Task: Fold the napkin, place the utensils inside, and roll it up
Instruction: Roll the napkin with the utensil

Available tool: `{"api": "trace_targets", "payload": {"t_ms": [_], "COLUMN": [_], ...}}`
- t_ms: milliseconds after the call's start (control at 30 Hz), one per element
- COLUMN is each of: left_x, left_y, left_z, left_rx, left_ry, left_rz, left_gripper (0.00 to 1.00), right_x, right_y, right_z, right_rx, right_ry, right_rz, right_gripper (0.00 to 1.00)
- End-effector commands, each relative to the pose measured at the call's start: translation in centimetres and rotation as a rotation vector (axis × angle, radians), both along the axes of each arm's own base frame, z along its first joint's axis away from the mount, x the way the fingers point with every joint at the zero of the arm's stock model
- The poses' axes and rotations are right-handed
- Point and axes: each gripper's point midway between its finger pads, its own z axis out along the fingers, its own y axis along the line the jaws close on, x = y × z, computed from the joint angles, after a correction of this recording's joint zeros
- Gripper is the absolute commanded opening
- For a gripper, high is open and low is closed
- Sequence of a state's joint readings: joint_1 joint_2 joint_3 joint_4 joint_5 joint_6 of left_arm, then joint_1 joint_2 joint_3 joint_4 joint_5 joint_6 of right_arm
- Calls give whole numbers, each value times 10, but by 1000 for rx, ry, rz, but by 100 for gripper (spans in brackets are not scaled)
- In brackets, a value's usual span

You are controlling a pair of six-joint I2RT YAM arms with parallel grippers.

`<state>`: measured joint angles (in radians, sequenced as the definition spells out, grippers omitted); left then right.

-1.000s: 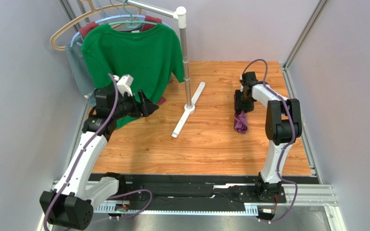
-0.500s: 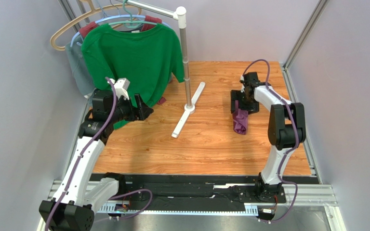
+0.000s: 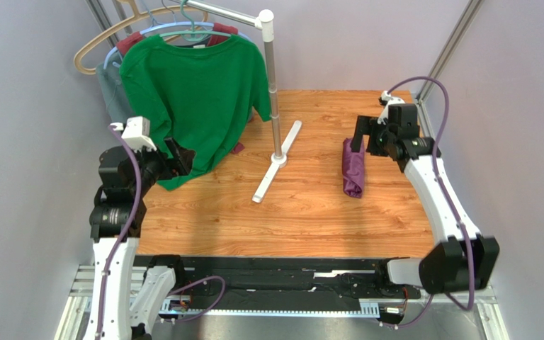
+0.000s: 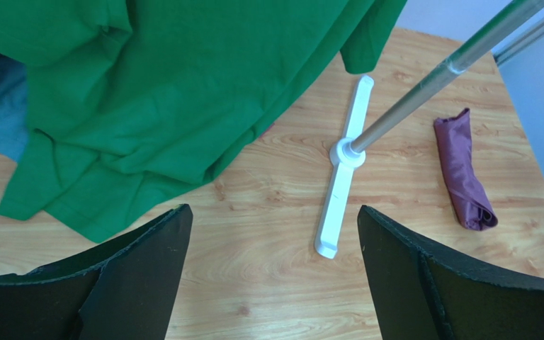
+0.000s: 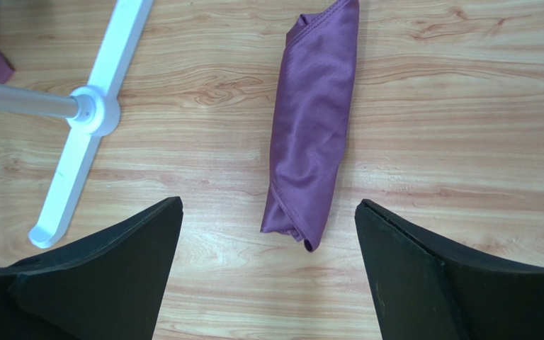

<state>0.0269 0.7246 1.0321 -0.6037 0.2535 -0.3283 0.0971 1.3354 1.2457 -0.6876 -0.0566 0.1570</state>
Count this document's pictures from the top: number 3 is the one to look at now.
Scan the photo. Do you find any grey garment on rack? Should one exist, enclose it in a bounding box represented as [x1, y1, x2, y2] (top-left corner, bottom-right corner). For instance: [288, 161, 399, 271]
[96, 55, 135, 123]

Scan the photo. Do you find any aluminium frame rail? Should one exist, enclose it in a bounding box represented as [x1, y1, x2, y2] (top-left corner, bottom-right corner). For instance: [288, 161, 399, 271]
[415, 0, 485, 137]

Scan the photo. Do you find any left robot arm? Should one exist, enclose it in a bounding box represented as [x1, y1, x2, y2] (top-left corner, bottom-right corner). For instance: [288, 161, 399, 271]
[84, 138, 196, 339]

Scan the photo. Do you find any white clothes rack stand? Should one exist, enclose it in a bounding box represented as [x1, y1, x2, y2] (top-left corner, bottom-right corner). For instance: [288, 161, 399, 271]
[177, 1, 302, 203]

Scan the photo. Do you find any wooden clothes hanger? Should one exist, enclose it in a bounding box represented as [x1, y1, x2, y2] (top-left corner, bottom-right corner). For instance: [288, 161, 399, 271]
[72, 0, 210, 75]

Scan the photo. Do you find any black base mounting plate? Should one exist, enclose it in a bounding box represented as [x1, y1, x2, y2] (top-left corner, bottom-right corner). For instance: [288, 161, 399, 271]
[97, 254, 471, 313]

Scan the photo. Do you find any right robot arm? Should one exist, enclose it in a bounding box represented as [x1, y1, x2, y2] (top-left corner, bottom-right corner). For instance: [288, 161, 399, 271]
[351, 103, 500, 295]

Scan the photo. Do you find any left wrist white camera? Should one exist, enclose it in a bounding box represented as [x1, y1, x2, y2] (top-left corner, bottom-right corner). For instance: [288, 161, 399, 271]
[109, 116, 158, 152]

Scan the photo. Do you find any purple cloth napkin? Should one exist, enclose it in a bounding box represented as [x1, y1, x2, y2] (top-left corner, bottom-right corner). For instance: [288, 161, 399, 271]
[341, 138, 366, 198]

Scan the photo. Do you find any green t-shirt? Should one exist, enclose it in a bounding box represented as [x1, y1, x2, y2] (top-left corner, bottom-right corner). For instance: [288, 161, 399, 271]
[120, 35, 271, 191]

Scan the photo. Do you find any teal clothes hanger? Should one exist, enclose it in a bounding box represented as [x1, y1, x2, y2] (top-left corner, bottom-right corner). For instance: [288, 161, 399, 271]
[159, 0, 232, 42]

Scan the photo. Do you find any light blue clothes hanger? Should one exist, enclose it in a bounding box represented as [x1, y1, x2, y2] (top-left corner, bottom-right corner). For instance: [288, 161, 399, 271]
[102, 21, 251, 68]

